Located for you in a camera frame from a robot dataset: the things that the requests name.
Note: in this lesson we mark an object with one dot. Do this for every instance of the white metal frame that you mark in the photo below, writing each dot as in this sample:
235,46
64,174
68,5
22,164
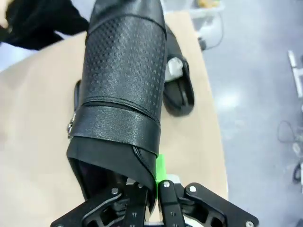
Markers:
297,73

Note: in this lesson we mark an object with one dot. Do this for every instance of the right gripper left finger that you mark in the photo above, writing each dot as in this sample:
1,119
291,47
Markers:
106,212

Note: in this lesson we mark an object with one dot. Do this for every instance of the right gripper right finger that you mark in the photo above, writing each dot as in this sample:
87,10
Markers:
170,208

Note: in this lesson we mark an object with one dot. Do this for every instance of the clear plastic storage bin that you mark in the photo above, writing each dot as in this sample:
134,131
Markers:
206,9

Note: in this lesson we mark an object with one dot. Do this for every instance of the white crumpled paper stuffing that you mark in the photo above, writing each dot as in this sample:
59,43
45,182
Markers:
174,68

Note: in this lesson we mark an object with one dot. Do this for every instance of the person's left hand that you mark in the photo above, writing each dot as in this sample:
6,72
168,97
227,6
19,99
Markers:
3,14

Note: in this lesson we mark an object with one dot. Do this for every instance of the black leather buckle shoe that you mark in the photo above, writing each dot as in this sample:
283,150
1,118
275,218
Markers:
123,71
177,99

